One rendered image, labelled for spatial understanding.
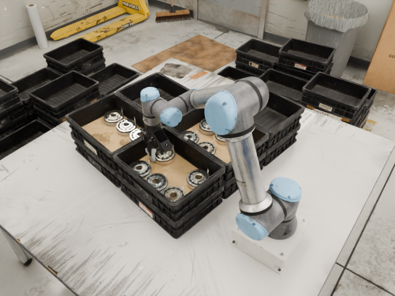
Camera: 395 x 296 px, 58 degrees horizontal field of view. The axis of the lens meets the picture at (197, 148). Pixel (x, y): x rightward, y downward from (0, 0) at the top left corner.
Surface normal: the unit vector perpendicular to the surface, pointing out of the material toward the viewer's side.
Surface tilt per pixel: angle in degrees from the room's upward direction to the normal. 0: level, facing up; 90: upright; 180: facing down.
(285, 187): 7
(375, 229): 0
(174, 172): 0
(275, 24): 90
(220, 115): 84
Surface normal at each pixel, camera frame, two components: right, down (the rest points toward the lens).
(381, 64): -0.57, 0.33
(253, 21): -0.60, 0.54
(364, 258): 0.00, -0.74
